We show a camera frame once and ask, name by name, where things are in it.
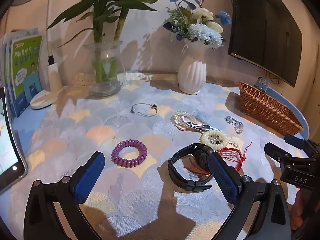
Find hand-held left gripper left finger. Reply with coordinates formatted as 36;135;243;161
24;151;105;240

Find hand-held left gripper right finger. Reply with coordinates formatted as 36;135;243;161
209;151;292;240

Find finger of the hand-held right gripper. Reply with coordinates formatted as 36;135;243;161
264;142;304;167
284;134;314;152

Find purple coil hair tie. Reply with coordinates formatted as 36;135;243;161
111;140;148;168

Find brown wicker basket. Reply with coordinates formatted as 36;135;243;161
239;81;303;136

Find white pearl scrunchie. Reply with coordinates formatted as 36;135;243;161
200;129;228;147

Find black wristwatch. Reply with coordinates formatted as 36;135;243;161
167;143;217;192

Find silver chain bracelet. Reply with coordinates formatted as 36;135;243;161
224;116;244;134

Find silver snap hair clip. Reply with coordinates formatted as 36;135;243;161
179;116;213;132

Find person's right hand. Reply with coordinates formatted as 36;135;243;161
291;189;306;230

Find grey metal stand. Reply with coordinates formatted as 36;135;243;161
254;77;270;92

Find silver bangle with dark bead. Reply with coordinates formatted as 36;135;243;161
131;102;158;117

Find white desk lamp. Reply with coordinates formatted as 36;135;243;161
11;0;64;110

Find white ribbed vase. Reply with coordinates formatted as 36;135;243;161
177;39;207;95

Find black television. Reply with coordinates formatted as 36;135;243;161
228;0;304;88

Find green cover book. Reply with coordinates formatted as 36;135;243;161
10;35;43;118

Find blue and white flower bouquet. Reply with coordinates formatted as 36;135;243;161
162;0;232;50

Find green and blue books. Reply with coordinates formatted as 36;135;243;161
0;28;40;117

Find green bamboo plant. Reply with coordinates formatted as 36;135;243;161
46;0;173;83

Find red string bracelet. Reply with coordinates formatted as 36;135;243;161
184;141;253;175

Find black cable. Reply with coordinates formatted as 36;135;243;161
266;71;281;85

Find large crystal bead bracelet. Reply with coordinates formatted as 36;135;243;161
171;111;200;130

